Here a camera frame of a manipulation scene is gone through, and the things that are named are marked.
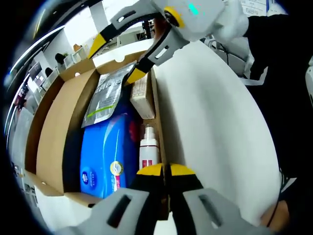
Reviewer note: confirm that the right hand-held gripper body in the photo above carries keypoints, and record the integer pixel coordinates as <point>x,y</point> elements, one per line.
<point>207,19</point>

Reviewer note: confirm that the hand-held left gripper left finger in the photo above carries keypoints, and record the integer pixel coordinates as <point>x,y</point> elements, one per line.
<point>146,195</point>

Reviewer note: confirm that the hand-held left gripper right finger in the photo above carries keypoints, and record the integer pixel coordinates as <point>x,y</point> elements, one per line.
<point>188,208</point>

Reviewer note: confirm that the white spray bottle red label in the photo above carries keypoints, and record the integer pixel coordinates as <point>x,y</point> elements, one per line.
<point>148,151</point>

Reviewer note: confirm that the white carton box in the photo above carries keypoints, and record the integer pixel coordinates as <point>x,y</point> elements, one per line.
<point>143,102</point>

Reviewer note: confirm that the blue tissue pack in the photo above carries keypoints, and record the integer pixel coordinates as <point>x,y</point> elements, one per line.
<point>105,156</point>

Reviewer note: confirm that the grey foil pouch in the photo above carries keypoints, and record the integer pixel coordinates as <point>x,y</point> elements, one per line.
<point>105,98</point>

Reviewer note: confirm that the brown cardboard shoe box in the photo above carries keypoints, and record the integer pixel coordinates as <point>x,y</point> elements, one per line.
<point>56,122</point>

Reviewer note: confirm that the long curved ceiling light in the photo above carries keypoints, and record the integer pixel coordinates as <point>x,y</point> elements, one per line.
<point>36,42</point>

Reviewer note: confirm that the white office chair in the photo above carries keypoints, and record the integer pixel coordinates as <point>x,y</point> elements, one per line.
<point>249,82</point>

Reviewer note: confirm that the person's leg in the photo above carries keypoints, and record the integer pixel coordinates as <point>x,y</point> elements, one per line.
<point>283,215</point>

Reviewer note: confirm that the person's black shorts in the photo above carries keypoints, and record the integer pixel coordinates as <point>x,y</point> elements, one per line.
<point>288,186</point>

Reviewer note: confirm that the person's black shirt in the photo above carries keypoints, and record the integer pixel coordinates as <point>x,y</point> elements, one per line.
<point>288,98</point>

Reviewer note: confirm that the white worn chest device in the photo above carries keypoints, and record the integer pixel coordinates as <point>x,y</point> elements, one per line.
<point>310,83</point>

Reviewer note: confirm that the blue white wall poster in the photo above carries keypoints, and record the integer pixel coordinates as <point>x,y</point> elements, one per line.
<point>254,7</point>

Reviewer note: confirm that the dark wall screen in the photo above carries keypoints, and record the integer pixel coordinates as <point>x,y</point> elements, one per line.
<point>34,70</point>

